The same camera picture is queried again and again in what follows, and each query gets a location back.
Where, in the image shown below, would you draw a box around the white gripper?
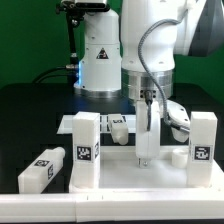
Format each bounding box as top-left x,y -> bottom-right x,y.
135,101 -> 161,168

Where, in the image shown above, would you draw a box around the white desk top tray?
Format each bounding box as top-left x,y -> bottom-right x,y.
69,145 -> 224,194

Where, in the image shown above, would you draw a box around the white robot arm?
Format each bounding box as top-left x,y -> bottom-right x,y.
74,0 -> 224,167

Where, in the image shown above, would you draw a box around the white front fence bar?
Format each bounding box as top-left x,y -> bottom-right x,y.
0,189 -> 224,223

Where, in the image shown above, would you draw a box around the white marker sheet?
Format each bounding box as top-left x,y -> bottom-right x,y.
57,115 -> 136,134

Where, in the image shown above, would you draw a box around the black cables behind base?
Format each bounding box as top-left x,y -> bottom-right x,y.
32,64 -> 81,84

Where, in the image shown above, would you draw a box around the black camera on stand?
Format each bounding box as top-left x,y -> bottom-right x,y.
56,0 -> 110,85

